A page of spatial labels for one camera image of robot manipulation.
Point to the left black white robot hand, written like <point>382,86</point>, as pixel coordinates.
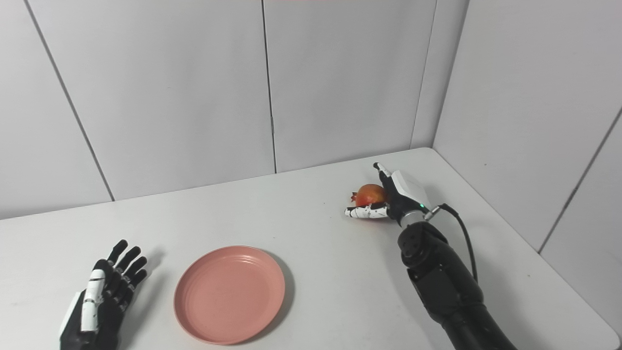
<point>104,316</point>

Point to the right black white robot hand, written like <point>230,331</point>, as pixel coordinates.
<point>406,194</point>

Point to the red yellow pomegranate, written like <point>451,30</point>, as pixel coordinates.
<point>370,194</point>

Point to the pink round plate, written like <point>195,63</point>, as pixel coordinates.
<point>228,294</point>

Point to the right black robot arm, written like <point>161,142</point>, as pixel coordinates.
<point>447,287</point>

